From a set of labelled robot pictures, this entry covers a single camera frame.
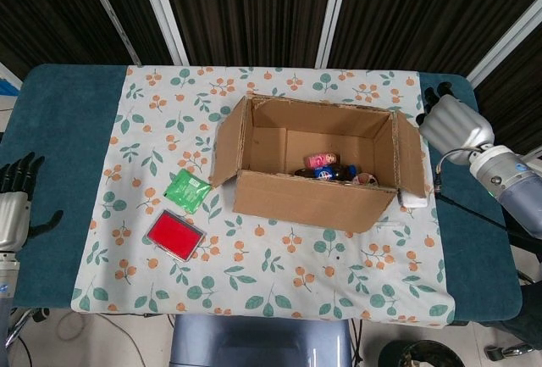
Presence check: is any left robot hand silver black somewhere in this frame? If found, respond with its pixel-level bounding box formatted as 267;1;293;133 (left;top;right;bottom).
0;151;64;253

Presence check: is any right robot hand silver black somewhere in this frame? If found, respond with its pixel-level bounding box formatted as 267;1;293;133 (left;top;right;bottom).
414;81;496;152

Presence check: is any brown cardboard shipping box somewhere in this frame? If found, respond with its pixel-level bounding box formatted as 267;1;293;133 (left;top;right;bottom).
209;92;427;235

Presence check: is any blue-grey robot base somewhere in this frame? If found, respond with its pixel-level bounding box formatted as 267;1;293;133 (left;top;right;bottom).
169;314;353;367

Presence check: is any white rectangular case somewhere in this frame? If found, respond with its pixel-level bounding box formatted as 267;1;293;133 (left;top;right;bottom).
399;190;429;210

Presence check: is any teal table cover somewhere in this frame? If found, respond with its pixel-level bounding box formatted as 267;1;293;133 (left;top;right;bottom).
0;64;522;325

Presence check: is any small pink can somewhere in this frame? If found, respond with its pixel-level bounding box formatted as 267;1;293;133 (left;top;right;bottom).
305;153;341;170

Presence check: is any red ink pad case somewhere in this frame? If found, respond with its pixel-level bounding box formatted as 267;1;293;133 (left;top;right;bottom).
144;209;207;263

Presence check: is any green foil sachet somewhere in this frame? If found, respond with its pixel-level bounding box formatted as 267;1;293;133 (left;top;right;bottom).
164;168;212;214

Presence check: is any black caster wheel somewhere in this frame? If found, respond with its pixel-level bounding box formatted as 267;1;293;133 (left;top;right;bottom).
484;342;530;363

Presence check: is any black round bin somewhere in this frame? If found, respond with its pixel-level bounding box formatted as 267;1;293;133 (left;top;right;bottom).
378;339;461;367

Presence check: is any floral leaf print tablecloth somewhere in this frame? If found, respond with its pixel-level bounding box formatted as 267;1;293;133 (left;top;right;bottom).
70;64;456;328

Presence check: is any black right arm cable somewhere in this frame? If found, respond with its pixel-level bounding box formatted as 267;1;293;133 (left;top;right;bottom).
434;149;542;253

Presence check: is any wide white frame rail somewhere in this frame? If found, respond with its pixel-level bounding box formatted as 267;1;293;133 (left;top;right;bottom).
314;0;353;70
463;0;542;88
134;0;191;66

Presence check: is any thin white frame rail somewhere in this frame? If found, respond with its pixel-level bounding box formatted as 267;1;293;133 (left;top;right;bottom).
78;0;141;67

